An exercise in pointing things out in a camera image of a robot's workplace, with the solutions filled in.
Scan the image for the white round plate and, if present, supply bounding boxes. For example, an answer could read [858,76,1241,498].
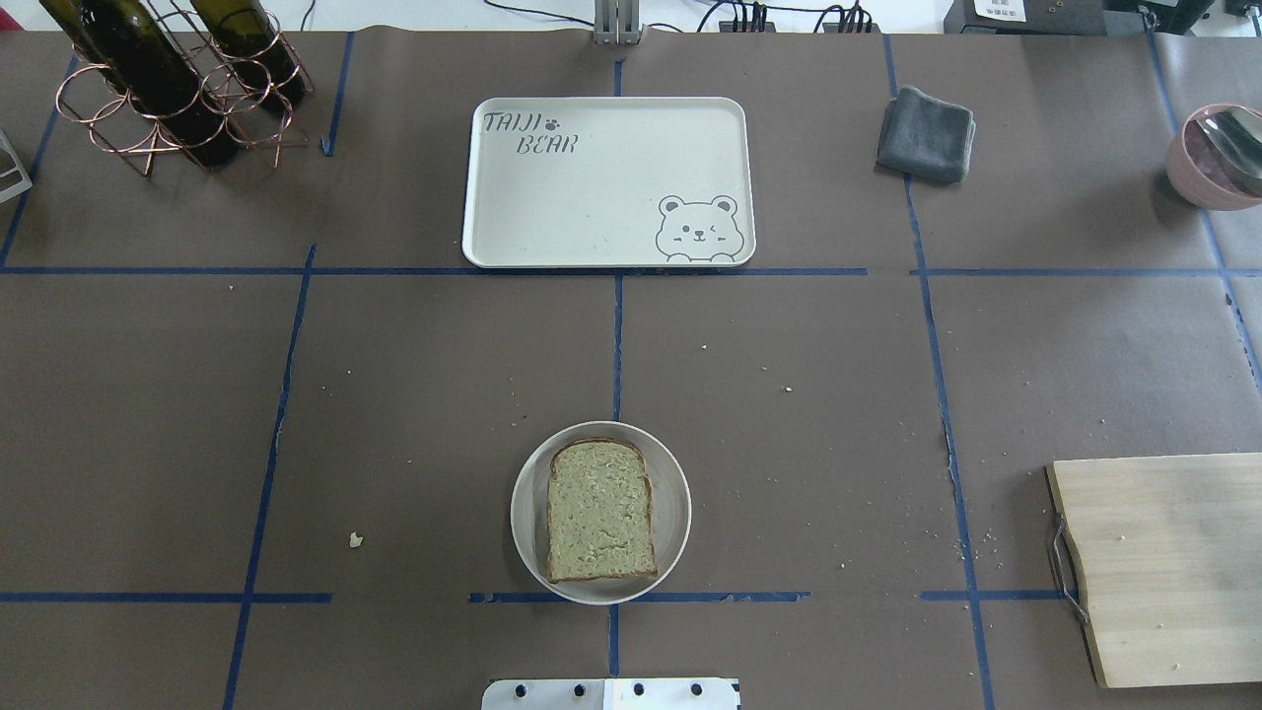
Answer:
[509,421,692,605]

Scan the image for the grey folded cloth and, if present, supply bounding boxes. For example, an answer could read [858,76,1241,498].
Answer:
[876,86,976,183]

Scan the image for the copper wire bottle rack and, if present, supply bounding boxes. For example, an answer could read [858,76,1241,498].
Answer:
[56,1,313,177]

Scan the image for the bread slice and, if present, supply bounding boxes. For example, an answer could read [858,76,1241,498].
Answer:
[546,439,659,584]

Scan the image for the pink bowl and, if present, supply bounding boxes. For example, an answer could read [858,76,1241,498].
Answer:
[1164,103,1259,211]

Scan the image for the metal scoop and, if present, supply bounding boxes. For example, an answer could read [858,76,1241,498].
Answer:
[1195,106,1261,197]

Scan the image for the dark green wine bottle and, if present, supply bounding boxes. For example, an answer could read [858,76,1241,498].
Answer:
[37,0,127,96]
[80,1,240,168]
[192,1,307,113]

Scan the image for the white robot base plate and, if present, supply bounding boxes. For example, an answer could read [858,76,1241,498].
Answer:
[481,677,742,709]

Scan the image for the cream bear tray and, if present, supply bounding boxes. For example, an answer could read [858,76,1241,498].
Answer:
[461,96,757,269]

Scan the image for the wooden cutting board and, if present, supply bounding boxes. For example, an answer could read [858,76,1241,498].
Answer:
[1046,453,1261,689]

